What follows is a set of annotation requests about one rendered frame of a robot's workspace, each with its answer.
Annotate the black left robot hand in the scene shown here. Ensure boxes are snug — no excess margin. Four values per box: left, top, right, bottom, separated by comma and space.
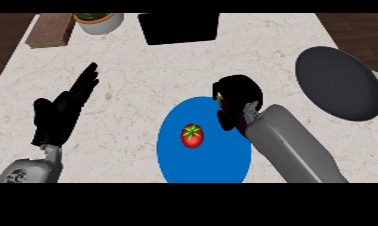
30, 62, 100, 148

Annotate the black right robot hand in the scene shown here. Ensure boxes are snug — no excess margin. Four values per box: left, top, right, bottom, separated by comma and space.
210, 74, 264, 132

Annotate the dark purple eggplant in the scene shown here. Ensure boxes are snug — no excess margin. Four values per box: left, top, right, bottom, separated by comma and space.
215, 91, 249, 138

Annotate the dark grey pan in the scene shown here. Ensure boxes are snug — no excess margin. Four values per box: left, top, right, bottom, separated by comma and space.
293, 46, 378, 122

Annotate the blue plate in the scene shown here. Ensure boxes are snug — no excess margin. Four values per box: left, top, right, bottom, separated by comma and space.
154, 96, 252, 184

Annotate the red tomato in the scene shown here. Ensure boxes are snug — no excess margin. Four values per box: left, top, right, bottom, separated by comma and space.
179, 123, 205, 149

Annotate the black box appliance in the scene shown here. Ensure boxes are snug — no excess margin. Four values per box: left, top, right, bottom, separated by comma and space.
135, 13, 221, 46

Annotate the brown wooden block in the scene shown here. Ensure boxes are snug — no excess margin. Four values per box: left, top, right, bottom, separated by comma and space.
23, 13, 76, 50

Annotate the white potted plant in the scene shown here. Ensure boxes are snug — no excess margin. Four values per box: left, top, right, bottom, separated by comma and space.
72, 13, 125, 36

